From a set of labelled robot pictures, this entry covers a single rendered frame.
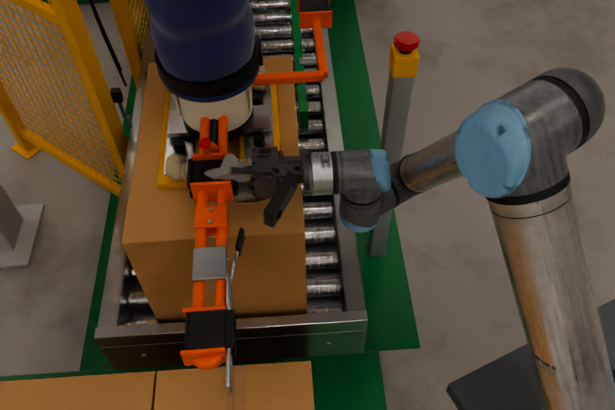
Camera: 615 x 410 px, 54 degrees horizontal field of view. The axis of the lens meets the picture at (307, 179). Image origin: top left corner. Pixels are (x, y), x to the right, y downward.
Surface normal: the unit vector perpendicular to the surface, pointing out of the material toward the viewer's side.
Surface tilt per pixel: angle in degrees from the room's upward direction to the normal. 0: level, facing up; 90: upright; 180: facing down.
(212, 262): 0
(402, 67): 90
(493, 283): 0
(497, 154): 84
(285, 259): 90
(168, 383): 0
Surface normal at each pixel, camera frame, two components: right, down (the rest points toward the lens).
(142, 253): 0.07, 0.77
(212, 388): -0.01, -0.63
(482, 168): -0.86, 0.33
